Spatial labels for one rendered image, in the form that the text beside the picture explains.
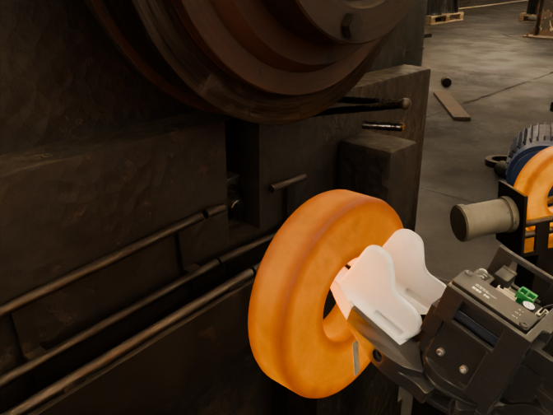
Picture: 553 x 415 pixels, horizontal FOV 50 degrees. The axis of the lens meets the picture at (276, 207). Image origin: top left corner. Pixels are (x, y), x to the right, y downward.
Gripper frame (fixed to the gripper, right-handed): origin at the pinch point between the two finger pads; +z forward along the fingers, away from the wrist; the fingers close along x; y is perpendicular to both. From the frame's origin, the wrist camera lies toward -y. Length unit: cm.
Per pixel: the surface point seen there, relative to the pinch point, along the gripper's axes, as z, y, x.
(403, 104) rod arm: 13.6, 2.2, -28.0
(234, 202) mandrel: 28.3, -18.1, -19.6
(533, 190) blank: 3, -13, -60
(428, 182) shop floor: 87, -112, -229
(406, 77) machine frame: 31, -6, -60
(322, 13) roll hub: 17.0, 12.3, -13.2
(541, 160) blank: 5, -9, -61
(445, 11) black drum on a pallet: 479, -204, -981
